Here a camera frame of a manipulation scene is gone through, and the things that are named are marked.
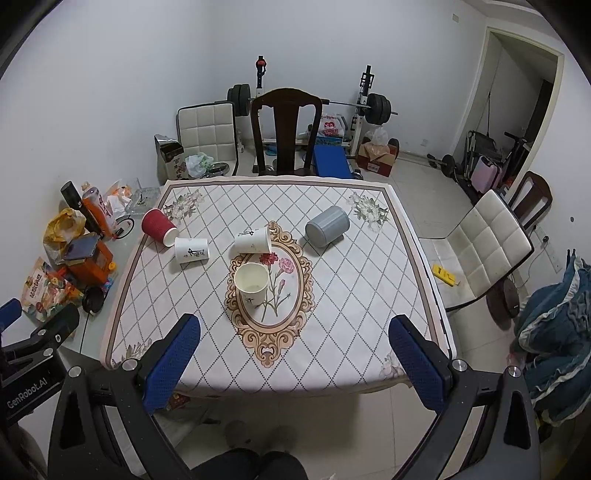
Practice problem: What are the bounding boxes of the blue bench pad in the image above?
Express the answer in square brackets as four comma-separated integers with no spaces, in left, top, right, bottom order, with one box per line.
[314,145,355,177]

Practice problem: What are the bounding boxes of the yellow plastic bag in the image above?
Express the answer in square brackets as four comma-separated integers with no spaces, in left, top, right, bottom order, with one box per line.
[43,208,88,265]

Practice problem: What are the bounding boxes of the brown and red cardboard box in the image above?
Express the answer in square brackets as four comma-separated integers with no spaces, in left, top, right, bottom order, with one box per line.
[355,142,400,178]

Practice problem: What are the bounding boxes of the black dumbbell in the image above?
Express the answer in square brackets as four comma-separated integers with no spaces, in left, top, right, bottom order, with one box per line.
[427,154,459,179]

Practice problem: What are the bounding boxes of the red and white plastic bag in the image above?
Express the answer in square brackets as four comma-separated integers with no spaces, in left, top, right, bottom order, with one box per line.
[316,114,347,138]

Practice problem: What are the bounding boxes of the white padded chair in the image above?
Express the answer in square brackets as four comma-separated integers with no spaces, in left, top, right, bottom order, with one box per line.
[418,189,536,315]
[177,102,241,176]

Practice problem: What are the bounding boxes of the glass ashtray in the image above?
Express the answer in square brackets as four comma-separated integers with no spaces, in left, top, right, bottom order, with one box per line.
[124,186,162,216]

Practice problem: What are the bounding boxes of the folded grey cart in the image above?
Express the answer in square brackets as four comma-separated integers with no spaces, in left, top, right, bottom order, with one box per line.
[464,130,498,185]

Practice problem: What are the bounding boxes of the orange bottle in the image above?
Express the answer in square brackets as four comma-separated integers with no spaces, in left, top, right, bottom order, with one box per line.
[82,185,119,239]

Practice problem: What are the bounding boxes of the dark wooden chair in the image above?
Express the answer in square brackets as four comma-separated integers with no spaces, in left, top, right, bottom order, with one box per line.
[505,171,553,232]
[250,89,323,177]

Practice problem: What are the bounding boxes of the pink suitcase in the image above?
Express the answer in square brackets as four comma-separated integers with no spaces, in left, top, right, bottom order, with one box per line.
[475,156,504,190]

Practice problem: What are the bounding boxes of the red paper cup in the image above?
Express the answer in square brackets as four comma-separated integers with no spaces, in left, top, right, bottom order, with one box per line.
[141,208,179,247]

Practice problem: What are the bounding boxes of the grey ribbed cup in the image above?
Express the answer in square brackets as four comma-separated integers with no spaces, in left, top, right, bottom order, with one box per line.
[305,205,350,247]

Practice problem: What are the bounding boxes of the floral diamond-pattern tablecloth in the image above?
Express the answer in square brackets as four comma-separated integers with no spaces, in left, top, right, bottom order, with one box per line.
[100,179,458,398]

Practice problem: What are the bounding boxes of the black round chair base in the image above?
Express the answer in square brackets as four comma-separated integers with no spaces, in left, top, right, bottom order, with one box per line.
[486,279,523,329]

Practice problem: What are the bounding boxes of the orange and white snack bag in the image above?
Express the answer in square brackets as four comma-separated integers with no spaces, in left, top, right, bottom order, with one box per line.
[104,180,134,209]

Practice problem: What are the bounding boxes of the dark blue phone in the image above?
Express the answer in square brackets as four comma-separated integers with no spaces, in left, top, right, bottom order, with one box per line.
[64,233,100,262]

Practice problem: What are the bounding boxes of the person's legs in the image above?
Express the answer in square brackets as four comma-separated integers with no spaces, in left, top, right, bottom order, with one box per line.
[191,450,308,480]

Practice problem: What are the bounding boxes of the yellow floor object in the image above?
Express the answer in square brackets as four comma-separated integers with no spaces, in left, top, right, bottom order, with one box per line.
[433,266,461,287]

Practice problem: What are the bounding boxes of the blue denim clothes pile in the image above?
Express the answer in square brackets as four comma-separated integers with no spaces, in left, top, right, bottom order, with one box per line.
[512,251,591,426]

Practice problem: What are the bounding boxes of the black cylinder bottle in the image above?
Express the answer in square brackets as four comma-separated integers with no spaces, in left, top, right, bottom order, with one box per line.
[61,181,101,233]

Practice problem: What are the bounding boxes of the orange toy truck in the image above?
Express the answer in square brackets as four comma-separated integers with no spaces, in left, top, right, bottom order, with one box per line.
[65,240,116,283]

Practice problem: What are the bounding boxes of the open cardboard carton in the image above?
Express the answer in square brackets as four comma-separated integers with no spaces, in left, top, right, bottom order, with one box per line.
[154,134,188,182]

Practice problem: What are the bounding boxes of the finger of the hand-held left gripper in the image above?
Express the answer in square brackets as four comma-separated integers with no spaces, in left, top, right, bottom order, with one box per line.
[0,305,81,363]
[0,298,23,328]

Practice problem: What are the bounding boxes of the colourful snack packet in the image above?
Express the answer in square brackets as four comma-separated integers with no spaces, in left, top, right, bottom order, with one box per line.
[21,256,84,322]

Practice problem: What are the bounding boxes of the black round headphones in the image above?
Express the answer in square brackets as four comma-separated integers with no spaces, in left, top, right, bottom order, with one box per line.
[82,287,107,315]

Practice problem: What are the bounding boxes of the white printed paper cup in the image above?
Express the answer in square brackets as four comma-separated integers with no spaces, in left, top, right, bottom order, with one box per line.
[174,237,210,265]
[233,263,269,308]
[232,226,273,256]

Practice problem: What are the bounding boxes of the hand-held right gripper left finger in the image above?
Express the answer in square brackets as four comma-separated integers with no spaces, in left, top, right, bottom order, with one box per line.
[48,314,201,480]

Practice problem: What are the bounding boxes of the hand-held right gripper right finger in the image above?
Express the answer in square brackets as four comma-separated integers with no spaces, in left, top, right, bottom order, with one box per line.
[388,315,542,480]

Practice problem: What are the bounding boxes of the green and white plastic bag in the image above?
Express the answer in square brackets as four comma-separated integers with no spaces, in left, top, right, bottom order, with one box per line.
[185,154,216,179]

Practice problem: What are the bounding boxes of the grey slipper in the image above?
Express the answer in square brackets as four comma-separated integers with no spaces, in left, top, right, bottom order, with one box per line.
[224,420,253,446]

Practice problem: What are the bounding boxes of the barbell with black plates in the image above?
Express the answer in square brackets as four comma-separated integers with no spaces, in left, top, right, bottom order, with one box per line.
[226,84,399,125]

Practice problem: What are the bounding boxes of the white squat rack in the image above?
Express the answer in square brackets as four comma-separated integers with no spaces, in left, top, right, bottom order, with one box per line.
[253,55,376,158]

